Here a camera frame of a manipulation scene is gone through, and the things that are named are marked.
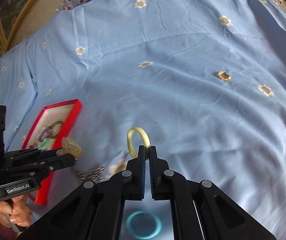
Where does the yellow-green plastic hair claw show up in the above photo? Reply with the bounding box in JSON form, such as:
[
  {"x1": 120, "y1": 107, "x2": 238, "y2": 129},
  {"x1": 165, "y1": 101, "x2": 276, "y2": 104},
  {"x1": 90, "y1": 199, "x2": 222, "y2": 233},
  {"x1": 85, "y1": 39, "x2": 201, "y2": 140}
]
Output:
[{"x1": 56, "y1": 137, "x2": 83, "y2": 158}]

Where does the yellow hair elastic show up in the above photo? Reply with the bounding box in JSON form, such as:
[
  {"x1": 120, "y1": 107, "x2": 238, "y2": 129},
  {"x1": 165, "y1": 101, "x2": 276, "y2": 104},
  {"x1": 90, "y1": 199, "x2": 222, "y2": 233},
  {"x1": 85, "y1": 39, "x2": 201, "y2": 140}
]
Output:
[{"x1": 127, "y1": 127, "x2": 151, "y2": 160}]

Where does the red jewelry box tray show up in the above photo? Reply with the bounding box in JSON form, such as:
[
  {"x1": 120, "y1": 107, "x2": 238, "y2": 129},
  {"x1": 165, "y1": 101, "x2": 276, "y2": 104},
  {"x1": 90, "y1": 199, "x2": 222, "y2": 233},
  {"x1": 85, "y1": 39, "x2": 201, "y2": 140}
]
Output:
[{"x1": 21, "y1": 99, "x2": 83, "y2": 205}]

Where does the person's left hand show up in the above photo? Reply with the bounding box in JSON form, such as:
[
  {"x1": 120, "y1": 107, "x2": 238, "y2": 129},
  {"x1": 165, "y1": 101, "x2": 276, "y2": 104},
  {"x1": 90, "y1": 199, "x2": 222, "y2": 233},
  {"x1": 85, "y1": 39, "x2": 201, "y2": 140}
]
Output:
[{"x1": 0, "y1": 195, "x2": 33, "y2": 228}]

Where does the gold square wristwatch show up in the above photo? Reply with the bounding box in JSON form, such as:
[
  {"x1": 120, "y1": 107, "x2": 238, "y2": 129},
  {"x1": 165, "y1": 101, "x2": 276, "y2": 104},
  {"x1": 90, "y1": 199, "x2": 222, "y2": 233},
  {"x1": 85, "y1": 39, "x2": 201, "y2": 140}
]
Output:
[{"x1": 47, "y1": 120, "x2": 63, "y2": 139}]

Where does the blue hair elastic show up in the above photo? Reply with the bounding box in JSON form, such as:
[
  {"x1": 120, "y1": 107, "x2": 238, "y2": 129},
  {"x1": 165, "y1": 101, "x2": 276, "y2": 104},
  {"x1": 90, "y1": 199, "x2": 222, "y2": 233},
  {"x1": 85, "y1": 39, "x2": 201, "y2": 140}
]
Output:
[{"x1": 126, "y1": 210, "x2": 163, "y2": 239}]

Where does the gold framed landscape painting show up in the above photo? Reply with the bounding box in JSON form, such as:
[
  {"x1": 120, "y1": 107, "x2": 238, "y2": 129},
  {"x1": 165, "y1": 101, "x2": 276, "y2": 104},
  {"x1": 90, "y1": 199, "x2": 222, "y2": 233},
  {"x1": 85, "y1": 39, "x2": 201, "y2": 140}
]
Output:
[{"x1": 0, "y1": 0, "x2": 39, "y2": 49}]

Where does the light blue floral bedsheet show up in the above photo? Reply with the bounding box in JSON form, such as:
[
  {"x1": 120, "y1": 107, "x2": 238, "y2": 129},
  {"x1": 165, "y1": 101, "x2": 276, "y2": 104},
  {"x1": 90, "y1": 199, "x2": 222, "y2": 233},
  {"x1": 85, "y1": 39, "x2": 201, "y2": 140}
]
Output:
[{"x1": 0, "y1": 0, "x2": 286, "y2": 239}]

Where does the silver chain necklace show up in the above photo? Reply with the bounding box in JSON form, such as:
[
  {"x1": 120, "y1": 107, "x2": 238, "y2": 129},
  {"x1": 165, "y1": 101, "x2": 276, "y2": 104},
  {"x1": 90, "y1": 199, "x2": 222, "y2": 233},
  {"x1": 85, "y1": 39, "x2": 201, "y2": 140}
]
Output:
[{"x1": 70, "y1": 163, "x2": 107, "y2": 183}]

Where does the small gold ring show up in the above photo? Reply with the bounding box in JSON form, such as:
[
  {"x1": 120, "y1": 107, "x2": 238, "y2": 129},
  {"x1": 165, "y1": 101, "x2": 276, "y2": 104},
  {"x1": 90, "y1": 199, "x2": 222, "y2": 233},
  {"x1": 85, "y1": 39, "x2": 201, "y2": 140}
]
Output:
[{"x1": 217, "y1": 71, "x2": 232, "y2": 81}]

